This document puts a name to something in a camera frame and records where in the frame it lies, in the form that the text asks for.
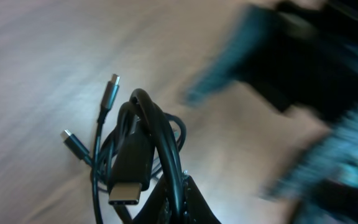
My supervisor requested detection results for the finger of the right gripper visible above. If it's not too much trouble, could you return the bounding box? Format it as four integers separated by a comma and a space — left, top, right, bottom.
262, 108, 358, 223

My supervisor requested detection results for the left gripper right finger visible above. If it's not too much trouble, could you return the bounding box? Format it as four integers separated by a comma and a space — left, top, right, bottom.
184, 175, 221, 224

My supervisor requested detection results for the black USB cable coil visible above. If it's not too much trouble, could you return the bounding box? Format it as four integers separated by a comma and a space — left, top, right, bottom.
107, 88, 188, 224

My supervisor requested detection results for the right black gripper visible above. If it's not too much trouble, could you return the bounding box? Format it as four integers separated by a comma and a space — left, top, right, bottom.
183, 5, 358, 123

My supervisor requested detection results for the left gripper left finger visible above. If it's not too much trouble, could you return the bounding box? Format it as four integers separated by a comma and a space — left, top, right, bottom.
132, 176, 171, 224

